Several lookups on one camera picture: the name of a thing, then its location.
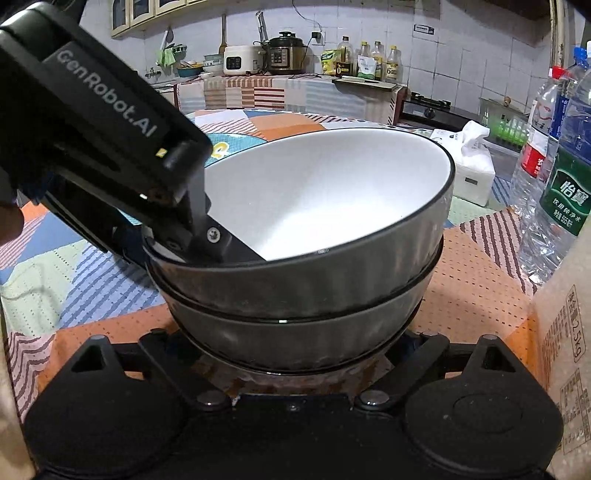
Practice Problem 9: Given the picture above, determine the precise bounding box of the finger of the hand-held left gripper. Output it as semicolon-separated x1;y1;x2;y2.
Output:
139;224;195;266
187;178;269;267

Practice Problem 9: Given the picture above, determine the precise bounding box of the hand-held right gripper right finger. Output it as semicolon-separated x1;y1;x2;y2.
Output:
353;330;520;412

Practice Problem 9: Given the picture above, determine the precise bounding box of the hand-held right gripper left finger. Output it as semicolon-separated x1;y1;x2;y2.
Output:
69;329;234;412

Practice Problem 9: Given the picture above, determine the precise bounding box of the person's left hand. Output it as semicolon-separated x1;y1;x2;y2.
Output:
0;202;25;245

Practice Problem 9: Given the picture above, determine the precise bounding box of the green hanging cloth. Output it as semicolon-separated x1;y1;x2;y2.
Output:
156;44;186;68

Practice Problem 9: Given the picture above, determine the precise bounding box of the teal fried egg plate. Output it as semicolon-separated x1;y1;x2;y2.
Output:
203;134;273;169

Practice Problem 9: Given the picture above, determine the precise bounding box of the patchwork tablecloth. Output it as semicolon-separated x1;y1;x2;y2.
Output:
0;108;555;416

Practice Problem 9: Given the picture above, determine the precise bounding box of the cloth covered kitchen counter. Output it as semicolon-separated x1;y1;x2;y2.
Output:
175;73;408;126

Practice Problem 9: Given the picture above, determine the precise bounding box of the white rice cooker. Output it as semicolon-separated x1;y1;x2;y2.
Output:
224;44;265;76

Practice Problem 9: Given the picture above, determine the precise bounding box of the translucent rice bag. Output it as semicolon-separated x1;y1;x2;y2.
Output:
531;231;591;480

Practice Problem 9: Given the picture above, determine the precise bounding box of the black pressure cooker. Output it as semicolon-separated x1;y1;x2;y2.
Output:
267;31;306;75

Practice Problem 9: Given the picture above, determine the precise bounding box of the white flat board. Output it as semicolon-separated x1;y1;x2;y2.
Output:
333;76;399;86

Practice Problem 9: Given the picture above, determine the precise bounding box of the row of oil bottles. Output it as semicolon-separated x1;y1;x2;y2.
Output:
335;36;355;77

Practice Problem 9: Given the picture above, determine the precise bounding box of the white tissue pack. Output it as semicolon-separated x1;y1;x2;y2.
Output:
427;121;497;207

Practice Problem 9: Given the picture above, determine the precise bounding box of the yellow oil bottle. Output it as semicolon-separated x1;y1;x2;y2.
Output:
372;41;387;82
357;41;376;80
385;45;400;84

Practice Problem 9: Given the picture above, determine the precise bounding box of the black gas stove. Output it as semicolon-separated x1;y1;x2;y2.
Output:
401;92;468;131

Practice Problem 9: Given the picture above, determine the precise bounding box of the green label water bottle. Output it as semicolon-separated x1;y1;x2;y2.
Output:
516;69;591;287

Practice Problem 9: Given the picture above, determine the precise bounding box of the red label water bottle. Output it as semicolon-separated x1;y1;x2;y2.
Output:
510;65;571;217

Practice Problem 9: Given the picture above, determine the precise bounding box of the green dish basket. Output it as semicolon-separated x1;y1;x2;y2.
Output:
479;96;533;149

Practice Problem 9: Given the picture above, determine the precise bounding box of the blue label water bottle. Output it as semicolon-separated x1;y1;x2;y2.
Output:
551;41;591;144

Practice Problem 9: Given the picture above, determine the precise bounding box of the yellow wall cabinet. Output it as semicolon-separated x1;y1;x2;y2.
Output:
110;0;222;38

